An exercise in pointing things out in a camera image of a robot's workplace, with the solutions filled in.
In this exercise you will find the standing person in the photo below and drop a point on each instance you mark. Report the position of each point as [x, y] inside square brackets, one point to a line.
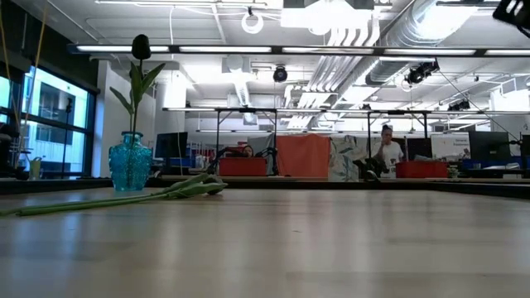
[389, 155]

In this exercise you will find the black aluminium table frame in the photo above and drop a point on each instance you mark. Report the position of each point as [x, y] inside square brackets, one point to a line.
[62, 184]

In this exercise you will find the black background monitor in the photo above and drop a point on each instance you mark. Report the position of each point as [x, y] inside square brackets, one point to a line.
[171, 145]
[489, 145]

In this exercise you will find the black artificial tulip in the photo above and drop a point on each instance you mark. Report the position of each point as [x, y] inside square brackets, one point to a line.
[141, 47]

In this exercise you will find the red plastic bin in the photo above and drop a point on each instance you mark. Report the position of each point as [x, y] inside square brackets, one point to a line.
[242, 166]
[421, 169]

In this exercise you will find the large framed window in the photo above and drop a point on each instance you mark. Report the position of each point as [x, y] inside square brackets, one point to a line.
[54, 120]

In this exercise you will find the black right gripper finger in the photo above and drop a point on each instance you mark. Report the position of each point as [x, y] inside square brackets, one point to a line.
[517, 12]

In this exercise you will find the black background rig frame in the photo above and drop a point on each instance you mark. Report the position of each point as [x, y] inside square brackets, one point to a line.
[248, 110]

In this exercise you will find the seated person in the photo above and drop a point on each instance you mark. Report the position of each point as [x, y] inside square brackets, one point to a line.
[247, 150]

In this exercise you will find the floral patterned cloth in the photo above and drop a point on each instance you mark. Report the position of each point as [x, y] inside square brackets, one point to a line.
[343, 161]

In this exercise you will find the blue textured glass vase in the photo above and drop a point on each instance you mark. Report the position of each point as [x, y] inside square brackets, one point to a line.
[130, 165]

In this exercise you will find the black hanging camera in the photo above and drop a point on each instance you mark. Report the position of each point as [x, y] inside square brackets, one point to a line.
[280, 74]
[420, 72]

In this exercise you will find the pink artificial tulip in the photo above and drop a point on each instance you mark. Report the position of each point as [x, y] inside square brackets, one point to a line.
[194, 189]
[103, 200]

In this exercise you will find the green cup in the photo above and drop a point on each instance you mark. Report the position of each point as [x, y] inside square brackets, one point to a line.
[35, 169]

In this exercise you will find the silver ceiling duct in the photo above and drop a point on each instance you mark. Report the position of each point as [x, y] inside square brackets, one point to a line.
[414, 37]

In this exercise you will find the black tripod stand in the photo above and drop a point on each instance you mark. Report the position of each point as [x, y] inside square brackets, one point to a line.
[66, 136]

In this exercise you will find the orange cloth panel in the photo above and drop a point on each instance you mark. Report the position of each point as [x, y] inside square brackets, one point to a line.
[303, 156]

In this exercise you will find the white printed sign board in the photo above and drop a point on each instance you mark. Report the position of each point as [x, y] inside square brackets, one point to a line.
[450, 147]

